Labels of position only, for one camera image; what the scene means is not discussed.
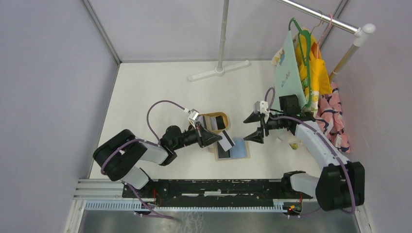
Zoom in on light blue card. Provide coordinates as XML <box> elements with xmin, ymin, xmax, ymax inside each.
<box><xmin>229</xmin><ymin>138</ymin><xmax>248</xmax><ymax>159</ymax></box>

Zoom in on tan oval card holder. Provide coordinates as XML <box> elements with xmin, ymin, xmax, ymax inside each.
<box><xmin>197</xmin><ymin>112</ymin><xmax>229</xmax><ymax>134</ymax></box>

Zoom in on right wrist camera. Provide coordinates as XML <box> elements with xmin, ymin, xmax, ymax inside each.
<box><xmin>253</xmin><ymin>100</ymin><xmax>270</xmax><ymax>116</ymax></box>

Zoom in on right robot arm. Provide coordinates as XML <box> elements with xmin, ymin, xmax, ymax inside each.
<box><xmin>244</xmin><ymin>95</ymin><xmax>365</xmax><ymax>214</ymax></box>

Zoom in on white clothes rack stand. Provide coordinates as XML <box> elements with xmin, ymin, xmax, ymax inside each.
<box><xmin>188</xmin><ymin>0</ymin><xmax>251</xmax><ymax>82</ymax></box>

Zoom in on wooden card tray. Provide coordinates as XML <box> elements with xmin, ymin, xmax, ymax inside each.
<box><xmin>214</xmin><ymin>138</ymin><xmax>251</xmax><ymax>161</ymax></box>

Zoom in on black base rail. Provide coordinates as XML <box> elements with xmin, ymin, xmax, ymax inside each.
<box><xmin>137</xmin><ymin>179</ymin><xmax>313</xmax><ymax>207</ymax></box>

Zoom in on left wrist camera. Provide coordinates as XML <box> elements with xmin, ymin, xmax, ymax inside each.
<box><xmin>188</xmin><ymin>109</ymin><xmax>199</xmax><ymax>127</ymax></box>

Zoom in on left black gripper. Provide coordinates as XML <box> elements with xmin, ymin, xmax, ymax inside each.
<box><xmin>172</xmin><ymin>121</ymin><xmax>222</xmax><ymax>150</ymax></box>

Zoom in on white printed garment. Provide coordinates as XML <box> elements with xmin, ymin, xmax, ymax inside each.
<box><xmin>272</xmin><ymin>32</ymin><xmax>307</xmax><ymax>109</ymax></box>

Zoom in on green clothes hanger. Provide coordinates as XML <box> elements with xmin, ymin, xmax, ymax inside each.
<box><xmin>288</xmin><ymin>17</ymin><xmax>312</xmax><ymax>109</ymax></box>

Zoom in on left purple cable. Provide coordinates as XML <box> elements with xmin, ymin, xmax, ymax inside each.
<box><xmin>100</xmin><ymin>100</ymin><xmax>190</xmax><ymax>176</ymax></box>

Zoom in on pink patterned garment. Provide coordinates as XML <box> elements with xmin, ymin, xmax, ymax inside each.
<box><xmin>315</xmin><ymin>82</ymin><xmax>351</xmax><ymax>153</ymax></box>

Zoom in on pink clothes hanger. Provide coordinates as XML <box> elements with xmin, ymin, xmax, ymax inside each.
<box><xmin>310</xmin><ymin>10</ymin><xmax>333</xmax><ymax>59</ymax></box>

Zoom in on white slotted cable duct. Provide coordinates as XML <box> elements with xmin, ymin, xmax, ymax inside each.
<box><xmin>84</xmin><ymin>200</ymin><xmax>287</xmax><ymax>213</ymax></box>

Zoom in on wooden rack pole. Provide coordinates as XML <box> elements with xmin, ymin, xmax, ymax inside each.
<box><xmin>329</xmin><ymin>44</ymin><xmax>359</xmax><ymax>82</ymax></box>

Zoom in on cards in holder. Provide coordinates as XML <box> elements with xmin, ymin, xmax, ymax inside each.
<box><xmin>199</xmin><ymin>116</ymin><xmax>226</xmax><ymax>131</ymax></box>

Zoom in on metal hanging rod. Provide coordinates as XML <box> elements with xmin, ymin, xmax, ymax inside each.
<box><xmin>277</xmin><ymin>0</ymin><xmax>376</xmax><ymax>38</ymax></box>

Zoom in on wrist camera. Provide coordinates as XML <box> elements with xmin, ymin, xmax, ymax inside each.
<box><xmin>253</xmin><ymin>100</ymin><xmax>270</xmax><ymax>116</ymax></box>
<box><xmin>188</xmin><ymin>109</ymin><xmax>199</xmax><ymax>127</ymax></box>

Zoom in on yellow garment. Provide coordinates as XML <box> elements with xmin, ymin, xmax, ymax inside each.
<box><xmin>294</xmin><ymin>35</ymin><xmax>332</xmax><ymax>106</ymax></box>

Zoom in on purple cable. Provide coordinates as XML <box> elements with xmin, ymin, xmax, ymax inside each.
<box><xmin>264</xmin><ymin>86</ymin><xmax>356</xmax><ymax>215</ymax></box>
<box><xmin>100</xmin><ymin>100</ymin><xmax>190</xmax><ymax>176</ymax></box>

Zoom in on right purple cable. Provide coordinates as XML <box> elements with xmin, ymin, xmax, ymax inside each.
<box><xmin>264</xmin><ymin>86</ymin><xmax>356</xmax><ymax>215</ymax></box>

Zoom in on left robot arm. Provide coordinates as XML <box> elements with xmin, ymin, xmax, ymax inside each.
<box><xmin>92</xmin><ymin>123</ymin><xmax>222</xmax><ymax>198</ymax></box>

